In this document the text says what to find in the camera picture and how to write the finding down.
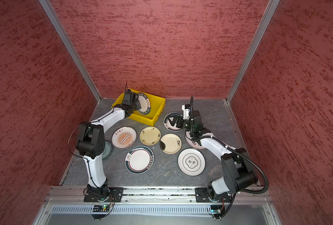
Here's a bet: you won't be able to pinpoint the controller board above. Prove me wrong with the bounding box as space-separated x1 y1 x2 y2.
92 205 109 213
209 205 224 219

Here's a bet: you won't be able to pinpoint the teal patterned small plate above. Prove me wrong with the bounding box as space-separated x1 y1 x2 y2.
102 141 113 160

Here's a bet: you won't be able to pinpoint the white plate orange sunburst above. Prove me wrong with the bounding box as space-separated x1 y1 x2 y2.
111 127 137 149

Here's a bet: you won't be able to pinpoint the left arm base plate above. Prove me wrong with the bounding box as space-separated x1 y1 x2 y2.
84 187 124 203

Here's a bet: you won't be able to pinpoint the left aluminium corner post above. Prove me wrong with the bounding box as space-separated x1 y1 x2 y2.
39 0 102 103

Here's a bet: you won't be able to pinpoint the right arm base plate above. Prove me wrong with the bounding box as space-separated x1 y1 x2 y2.
195 187 232 203

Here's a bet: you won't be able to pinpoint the white plate red characters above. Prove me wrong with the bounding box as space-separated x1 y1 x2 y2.
185 131 205 150

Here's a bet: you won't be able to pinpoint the aluminium front rail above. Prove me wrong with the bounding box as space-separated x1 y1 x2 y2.
44 185 272 204

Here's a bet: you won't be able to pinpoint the cream plate small motifs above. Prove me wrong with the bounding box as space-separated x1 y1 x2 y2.
139 127 161 146

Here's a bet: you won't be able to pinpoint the left controller board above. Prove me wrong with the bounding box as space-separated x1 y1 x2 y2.
92 205 109 213

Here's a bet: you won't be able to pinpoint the cream plate black brushstroke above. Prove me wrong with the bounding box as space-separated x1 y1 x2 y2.
160 134 182 154

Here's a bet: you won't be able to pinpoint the yellow plastic bin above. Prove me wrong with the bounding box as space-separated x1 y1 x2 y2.
128 89 166 126

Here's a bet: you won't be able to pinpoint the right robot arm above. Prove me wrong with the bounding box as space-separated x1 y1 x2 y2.
172 104 268 201

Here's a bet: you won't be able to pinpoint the right aluminium corner post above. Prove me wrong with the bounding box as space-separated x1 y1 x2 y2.
226 0 280 104

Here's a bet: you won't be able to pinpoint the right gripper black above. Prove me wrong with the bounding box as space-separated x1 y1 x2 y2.
168 115 195 132

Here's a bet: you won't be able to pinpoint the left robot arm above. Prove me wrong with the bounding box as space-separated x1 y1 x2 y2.
75 89 141 202

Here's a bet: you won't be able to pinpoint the white plate green rim far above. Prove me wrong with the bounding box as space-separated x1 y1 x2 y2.
163 112 184 132

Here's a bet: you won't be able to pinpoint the white plate green rim near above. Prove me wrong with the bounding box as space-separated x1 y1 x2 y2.
125 146 154 174

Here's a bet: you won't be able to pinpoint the right controller board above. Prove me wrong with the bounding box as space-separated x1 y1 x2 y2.
209 205 224 219

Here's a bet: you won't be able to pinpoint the white plate green rim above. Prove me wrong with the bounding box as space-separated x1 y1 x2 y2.
163 112 184 132
125 146 154 174

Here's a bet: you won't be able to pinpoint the white plate green quatrefoil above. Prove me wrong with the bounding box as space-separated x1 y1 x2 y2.
177 148 206 176

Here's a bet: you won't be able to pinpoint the dark green rim text plate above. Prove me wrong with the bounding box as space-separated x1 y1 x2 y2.
137 92 151 115

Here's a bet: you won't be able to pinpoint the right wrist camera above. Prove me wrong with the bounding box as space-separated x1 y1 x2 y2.
181 104 191 120

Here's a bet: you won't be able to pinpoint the aluminium corner post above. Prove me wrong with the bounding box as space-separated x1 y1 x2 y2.
226 0 280 104
39 0 102 103

